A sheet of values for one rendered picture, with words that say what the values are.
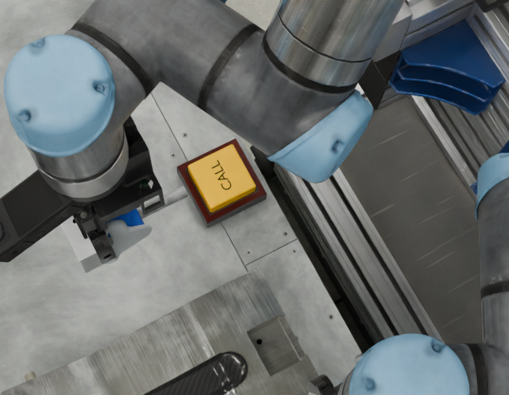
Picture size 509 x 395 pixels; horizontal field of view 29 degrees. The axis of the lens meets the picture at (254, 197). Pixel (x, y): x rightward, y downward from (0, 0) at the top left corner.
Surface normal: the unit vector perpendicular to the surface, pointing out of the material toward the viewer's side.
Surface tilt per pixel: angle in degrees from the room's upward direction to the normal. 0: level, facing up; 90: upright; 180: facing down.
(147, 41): 37
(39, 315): 0
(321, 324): 0
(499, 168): 51
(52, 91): 0
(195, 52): 26
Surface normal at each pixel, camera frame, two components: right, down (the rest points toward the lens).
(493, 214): -0.93, -0.18
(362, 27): 0.24, 0.72
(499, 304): -0.81, -0.20
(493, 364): 0.04, -0.69
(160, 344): -0.02, -0.27
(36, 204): -0.41, -0.10
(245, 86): -0.27, 0.12
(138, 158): 0.48, 0.84
